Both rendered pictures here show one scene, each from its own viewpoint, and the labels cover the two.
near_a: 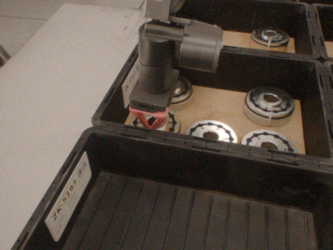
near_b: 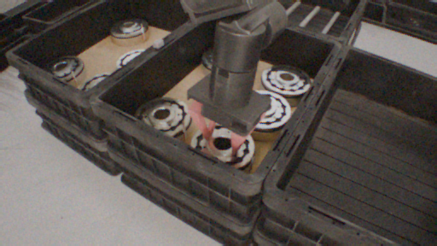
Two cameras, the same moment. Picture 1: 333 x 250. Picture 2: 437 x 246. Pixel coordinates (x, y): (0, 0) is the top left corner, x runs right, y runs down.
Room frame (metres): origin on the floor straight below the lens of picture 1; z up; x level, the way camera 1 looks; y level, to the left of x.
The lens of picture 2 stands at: (0.37, 0.33, 1.23)
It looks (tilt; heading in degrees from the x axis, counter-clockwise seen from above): 45 degrees down; 289
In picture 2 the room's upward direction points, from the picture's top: straight up
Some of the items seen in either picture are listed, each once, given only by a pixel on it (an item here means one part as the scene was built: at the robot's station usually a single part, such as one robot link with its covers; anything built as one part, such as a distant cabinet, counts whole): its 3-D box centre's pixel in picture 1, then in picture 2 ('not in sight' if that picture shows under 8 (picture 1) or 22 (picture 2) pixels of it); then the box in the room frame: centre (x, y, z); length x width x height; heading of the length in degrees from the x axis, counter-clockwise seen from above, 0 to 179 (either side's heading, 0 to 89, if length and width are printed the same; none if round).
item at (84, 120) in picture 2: (228, 41); (117, 50); (0.78, -0.17, 0.87); 0.40 x 0.30 x 0.11; 77
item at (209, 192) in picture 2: (214, 113); (230, 93); (0.49, -0.10, 0.87); 0.40 x 0.30 x 0.11; 77
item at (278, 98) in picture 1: (270, 99); not in sight; (0.54, -0.22, 0.86); 0.05 x 0.05 x 0.01
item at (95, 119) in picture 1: (217, 92); (231, 70); (0.49, -0.10, 0.92); 0.40 x 0.30 x 0.02; 77
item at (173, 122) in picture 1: (154, 123); (222, 146); (0.46, 0.02, 0.86); 0.10 x 0.10 x 0.01
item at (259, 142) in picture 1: (269, 148); (287, 78); (0.39, -0.19, 0.86); 0.05 x 0.05 x 0.01
